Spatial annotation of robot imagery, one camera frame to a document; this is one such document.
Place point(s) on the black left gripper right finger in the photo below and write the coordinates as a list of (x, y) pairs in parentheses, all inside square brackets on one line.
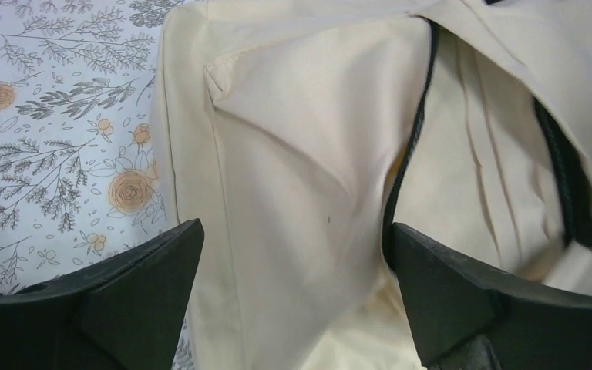
[(465, 314)]

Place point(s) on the beige canvas backpack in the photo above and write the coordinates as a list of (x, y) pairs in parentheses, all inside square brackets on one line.
[(299, 132)]

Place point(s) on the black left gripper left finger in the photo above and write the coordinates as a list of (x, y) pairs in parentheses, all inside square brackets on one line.
[(125, 312)]

